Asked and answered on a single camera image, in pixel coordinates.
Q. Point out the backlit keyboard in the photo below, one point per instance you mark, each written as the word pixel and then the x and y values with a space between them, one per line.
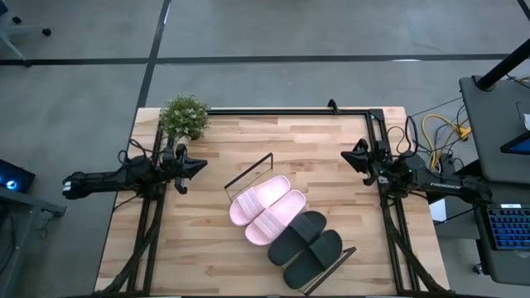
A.
pixel 509 227

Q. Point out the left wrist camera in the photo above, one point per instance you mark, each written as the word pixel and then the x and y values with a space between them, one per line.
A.
pixel 181 150

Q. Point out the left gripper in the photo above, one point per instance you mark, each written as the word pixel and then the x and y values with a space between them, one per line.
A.
pixel 182 174

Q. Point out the white paper sheet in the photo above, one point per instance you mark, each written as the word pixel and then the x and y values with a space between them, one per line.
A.
pixel 439 213

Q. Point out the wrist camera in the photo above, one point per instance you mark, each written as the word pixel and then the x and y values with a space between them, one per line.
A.
pixel 361 145
pixel 181 150

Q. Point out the green potted plant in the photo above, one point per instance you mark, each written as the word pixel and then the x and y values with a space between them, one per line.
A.
pixel 184 116

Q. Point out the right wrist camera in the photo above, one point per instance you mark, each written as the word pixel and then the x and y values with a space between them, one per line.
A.
pixel 361 145

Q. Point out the black aluminium table frame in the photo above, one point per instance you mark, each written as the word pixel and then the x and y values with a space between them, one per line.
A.
pixel 269 111

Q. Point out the small black frame clamp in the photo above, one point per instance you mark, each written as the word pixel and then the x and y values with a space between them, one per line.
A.
pixel 332 106

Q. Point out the laptop with blue screen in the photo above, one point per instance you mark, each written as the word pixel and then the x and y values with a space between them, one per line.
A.
pixel 519 145

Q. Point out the pink slide sandal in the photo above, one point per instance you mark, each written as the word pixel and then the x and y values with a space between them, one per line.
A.
pixel 277 215
pixel 261 198

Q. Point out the black slide sandal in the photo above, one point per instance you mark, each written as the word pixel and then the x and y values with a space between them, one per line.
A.
pixel 312 260
pixel 296 238

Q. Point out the black metal post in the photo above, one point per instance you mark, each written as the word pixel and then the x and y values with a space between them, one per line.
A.
pixel 503 66

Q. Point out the black box with blue light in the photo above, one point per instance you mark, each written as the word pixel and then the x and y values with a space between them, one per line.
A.
pixel 20 176

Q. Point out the dark grey desk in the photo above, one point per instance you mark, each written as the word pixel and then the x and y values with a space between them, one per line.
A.
pixel 497 265

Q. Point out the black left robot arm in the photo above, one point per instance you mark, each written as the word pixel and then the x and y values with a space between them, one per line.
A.
pixel 103 180

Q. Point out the grey metal stand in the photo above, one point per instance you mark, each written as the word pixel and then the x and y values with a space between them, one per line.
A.
pixel 25 200

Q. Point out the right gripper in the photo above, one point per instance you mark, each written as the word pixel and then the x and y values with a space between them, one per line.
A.
pixel 379 165

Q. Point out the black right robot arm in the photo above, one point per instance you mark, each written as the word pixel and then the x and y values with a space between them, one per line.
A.
pixel 447 187

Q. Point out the grey office chair base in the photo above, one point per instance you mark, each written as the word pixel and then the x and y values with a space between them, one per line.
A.
pixel 25 30

